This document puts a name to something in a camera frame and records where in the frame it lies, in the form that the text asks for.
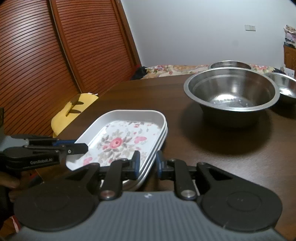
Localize floral plate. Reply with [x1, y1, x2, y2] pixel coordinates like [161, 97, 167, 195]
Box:
[120, 122, 168, 183]
[121, 129, 168, 191]
[66, 110, 167, 171]

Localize person's left hand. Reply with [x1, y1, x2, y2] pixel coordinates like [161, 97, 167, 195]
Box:
[1, 171, 39, 202]

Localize floral bed blanket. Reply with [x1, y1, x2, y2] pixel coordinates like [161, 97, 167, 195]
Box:
[143, 64, 279, 79]

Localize stack of folded fabrics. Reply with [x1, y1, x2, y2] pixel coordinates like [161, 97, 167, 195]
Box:
[284, 25, 296, 48]

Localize floral plate back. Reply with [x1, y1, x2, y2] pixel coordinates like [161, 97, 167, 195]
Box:
[66, 110, 167, 171]

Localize wooden sideboard cabinet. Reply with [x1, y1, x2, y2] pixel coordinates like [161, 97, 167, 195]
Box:
[283, 45, 296, 71]

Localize white paper bag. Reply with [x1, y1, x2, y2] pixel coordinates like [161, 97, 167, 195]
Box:
[284, 67, 295, 78]

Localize dark clothes on bed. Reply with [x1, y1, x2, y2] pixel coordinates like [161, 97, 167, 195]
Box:
[130, 66, 147, 80]

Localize white wall switch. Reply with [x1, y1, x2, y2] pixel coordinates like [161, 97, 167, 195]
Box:
[244, 25, 256, 32]

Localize wooden louvered wardrobe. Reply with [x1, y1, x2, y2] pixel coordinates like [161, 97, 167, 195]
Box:
[1, 1, 141, 135]

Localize yellow Pikachu plush toy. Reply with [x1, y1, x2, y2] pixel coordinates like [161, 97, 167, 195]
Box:
[51, 93, 98, 138]

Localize large steel bowl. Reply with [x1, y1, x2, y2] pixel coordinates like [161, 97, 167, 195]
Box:
[184, 67, 280, 114]

